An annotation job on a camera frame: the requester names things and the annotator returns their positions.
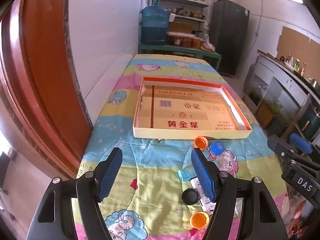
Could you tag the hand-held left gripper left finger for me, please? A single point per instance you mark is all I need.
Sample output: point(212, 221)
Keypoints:
point(110, 175)

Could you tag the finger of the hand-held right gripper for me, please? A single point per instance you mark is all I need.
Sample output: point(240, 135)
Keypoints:
point(300, 143)
point(282, 150)

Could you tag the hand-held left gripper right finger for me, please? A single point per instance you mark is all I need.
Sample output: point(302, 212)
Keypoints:
point(203, 175)

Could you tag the black bottle cap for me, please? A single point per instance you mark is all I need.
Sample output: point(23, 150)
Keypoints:
point(190, 197)

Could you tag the blue bottle cap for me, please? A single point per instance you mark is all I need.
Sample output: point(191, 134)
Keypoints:
point(217, 148)

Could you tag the orange bottle cap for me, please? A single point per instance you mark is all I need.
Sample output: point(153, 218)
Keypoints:
point(198, 220)
point(201, 142)

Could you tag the small white printed box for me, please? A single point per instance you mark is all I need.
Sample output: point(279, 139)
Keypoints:
point(207, 207)

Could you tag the shallow cardboard tray orange rim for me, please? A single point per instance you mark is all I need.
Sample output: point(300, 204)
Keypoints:
point(175, 133)

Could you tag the dark planter with grass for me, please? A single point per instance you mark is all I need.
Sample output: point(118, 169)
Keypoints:
point(277, 127)

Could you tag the brown planter with grass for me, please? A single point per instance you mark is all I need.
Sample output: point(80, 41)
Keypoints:
point(266, 116)

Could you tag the grey kitchen counter cabinet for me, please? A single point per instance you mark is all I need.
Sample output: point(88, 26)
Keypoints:
point(287, 82)

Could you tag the flattened printed cardboard sheet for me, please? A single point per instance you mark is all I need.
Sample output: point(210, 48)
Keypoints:
point(187, 110)

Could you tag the red bottle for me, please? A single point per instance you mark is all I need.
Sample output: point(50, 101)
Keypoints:
point(303, 69)

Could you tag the grey gas cylinder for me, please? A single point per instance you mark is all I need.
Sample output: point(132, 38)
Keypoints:
point(250, 80)

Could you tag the green bottle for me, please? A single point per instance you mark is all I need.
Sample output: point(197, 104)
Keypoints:
point(296, 65)

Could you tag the green metal bench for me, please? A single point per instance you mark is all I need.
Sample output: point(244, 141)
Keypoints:
point(215, 57)

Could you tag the dark grey refrigerator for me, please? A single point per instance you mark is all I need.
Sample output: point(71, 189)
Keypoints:
point(228, 37)

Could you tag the red wooden door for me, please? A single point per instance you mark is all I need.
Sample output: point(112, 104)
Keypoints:
point(45, 67)

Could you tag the white plastic bag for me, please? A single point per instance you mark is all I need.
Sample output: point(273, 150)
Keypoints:
point(208, 44)

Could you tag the jar of orange food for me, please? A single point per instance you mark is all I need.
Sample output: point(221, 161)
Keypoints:
point(196, 43)
point(186, 42)
point(174, 40)

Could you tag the brown cardboard box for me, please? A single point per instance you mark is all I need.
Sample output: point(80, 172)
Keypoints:
point(181, 27)

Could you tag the large blue water jug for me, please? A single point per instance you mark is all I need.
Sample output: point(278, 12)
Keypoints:
point(155, 22)

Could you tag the white metal shelf rack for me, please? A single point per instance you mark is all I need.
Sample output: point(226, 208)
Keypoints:
point(185, 2)

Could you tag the cardboard sheet on wall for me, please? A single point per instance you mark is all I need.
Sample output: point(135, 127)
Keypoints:
point(297, 42)

